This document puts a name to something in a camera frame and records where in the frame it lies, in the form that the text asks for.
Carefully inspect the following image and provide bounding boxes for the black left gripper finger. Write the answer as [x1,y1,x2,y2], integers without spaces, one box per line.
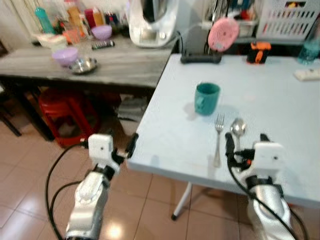
[126,132,140,160]

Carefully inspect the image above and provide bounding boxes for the steel fork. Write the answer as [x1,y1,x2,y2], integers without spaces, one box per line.
[213,113,225,169]

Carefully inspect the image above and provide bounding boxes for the steel spoon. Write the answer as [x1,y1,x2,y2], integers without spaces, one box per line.
[231,118,247,152]

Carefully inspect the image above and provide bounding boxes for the grey box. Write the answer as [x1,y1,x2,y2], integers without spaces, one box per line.
[117,96,149,123]

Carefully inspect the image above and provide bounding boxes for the teal ceramic mug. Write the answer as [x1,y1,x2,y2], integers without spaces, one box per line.
[194,82,221,117]

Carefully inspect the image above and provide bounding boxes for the red plastic stool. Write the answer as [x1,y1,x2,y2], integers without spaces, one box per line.
[38,88,104,149]

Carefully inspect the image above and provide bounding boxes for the white folding table leg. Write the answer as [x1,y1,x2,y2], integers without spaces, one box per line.
[171,182,194,221]

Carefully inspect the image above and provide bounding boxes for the white power strip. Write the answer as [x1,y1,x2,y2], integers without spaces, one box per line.
[294,68,320,82]

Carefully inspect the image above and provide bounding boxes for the orange and black device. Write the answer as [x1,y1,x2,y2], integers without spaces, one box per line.
[246,42,272,65]

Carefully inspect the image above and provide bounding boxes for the steel bowl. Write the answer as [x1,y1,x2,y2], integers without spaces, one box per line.
[69,57,98,76]

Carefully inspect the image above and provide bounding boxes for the clear teal water bottle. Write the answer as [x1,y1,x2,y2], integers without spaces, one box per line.
[298,25,320,66]

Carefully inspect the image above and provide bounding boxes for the black remote control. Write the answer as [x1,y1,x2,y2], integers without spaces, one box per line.
[91,40,116,51]

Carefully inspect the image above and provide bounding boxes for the pink round fan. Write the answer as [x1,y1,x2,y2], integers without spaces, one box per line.
[207,17,241,53]

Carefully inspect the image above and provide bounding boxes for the large purple plastic bowl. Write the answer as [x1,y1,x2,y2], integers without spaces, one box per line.
[52,47,80,68]

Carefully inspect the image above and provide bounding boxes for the small purple plastic bowl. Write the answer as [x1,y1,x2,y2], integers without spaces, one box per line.
[91,25,113,41]

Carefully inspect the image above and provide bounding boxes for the white plastic basket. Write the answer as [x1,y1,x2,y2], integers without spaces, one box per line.
[256,0,320,42]

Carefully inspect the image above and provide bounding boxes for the white kitchen appliance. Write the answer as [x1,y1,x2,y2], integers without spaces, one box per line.
[128,0,180,49]

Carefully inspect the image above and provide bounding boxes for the orange plastic cup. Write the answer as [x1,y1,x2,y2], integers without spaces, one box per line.
[64,29,84,45]

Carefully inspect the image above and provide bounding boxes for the yellow sauce bottle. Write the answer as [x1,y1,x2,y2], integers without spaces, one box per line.
[93,7,105,27]

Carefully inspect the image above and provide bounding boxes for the white plastic container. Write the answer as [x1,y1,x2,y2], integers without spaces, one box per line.
[36,33,69,50]

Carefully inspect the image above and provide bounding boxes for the red sauce bottle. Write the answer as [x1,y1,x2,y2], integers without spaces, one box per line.
[84,8,97,30]

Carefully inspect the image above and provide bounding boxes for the orange sauce bottle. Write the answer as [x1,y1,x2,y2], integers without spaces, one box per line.
[65,0,84,31]

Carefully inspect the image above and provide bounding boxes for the teal plastic bottle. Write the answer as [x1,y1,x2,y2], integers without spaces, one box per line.
[34,7,56,35]

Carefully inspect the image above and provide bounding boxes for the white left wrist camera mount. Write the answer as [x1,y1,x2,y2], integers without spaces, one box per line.
[88,134,115,169]

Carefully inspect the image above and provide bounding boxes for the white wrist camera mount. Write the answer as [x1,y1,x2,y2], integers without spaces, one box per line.
[247,142,286,179]
[88,134,115,169]

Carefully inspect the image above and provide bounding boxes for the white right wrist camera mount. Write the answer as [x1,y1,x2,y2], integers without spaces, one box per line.
[247,142,286,179]

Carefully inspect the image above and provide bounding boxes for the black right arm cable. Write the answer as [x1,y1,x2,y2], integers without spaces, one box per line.
[227,159,309,240]

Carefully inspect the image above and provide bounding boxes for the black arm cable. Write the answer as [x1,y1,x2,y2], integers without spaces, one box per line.
[45,141,94,240]
[227,159,309,240]

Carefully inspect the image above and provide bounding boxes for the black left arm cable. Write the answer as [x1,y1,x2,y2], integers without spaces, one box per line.
[45,141,94,240]

